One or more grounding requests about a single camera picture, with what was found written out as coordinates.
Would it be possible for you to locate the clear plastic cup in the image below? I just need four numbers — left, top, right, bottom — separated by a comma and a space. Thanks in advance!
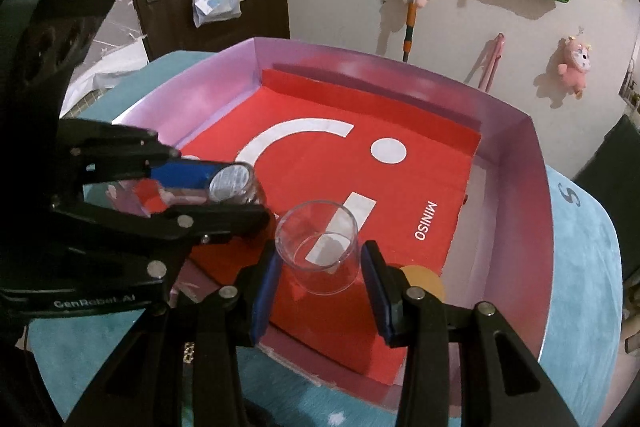
274, 201, 362, 297

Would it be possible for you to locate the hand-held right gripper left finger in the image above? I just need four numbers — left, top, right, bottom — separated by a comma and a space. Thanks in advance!
62, 251, 286, 427

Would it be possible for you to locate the black-draped table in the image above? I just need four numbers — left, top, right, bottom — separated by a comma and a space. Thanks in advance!
572, 114, 640, 268

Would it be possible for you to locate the pink cardboard box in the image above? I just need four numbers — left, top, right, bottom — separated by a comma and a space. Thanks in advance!
111, 37, 556, 413

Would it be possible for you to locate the amber round disc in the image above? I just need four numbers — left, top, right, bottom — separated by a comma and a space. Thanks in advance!
400, 264, 446, 303

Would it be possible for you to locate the red paper liner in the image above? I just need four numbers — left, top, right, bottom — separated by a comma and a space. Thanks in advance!
177, 67, 483, 388

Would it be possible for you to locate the white plastic sheet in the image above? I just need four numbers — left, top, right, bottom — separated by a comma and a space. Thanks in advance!
60, 42, 151, 118

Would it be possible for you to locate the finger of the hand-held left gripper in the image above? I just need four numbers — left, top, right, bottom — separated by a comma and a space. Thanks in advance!
59, 117, 228, 190
49, 203, 275, 289

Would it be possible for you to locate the small jar with silver lid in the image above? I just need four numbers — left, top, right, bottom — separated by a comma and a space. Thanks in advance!
206, 161, 270, 209

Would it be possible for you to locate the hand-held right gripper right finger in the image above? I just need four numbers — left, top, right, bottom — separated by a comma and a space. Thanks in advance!
361, 241, 581, 427

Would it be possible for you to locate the pink folded hanger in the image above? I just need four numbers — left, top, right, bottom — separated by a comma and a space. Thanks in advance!
475, 34, 506, 90

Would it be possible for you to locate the row of small bottles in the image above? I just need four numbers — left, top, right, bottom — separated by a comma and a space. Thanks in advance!
617, 57, 640, 118

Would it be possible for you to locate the pink plush doll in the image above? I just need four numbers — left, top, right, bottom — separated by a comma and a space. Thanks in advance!
557, 36, 593, 100

